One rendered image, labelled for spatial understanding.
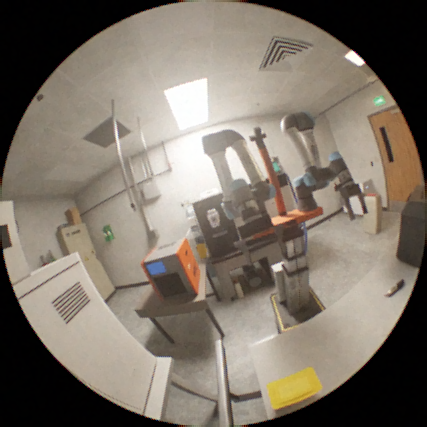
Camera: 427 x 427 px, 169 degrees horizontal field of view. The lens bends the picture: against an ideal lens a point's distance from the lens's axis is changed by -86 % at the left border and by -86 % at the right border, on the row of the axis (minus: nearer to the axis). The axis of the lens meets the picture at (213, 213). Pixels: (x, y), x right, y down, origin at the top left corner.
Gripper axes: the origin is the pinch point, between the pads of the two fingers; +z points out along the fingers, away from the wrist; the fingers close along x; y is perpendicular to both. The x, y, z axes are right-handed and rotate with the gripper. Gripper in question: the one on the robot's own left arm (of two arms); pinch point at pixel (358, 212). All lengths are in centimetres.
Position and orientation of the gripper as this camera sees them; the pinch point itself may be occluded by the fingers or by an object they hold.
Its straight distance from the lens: 78.9
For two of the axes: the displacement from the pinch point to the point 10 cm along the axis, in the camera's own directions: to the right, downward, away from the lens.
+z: 1.9, 9.4, -2.8
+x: 9.8, -2.0, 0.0
